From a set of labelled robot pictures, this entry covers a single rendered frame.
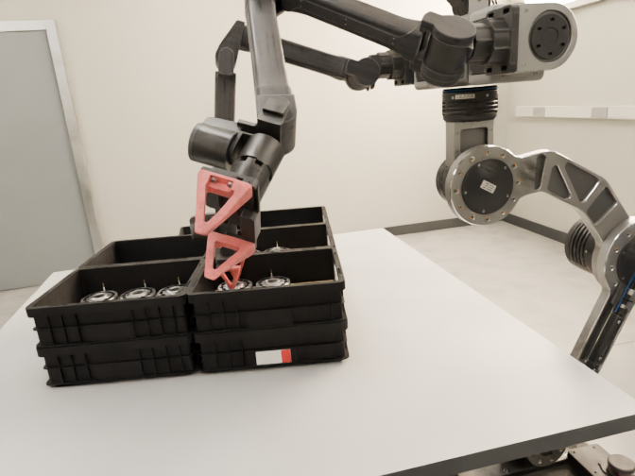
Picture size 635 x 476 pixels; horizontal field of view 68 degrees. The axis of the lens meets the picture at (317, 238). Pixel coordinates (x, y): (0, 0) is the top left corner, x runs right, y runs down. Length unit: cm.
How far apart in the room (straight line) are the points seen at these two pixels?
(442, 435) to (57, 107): 395
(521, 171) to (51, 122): 382
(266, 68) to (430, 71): 32
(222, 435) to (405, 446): 38
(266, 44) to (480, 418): 85
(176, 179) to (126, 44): 114
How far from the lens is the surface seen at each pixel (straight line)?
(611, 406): 124
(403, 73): 146
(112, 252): 185
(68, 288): 155
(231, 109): 135
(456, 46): 93
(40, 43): 450
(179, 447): 111
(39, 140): 451
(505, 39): 101
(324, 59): 141
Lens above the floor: 137
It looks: 16 degrees down
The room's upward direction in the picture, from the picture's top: 4 degrees counter-clockwise
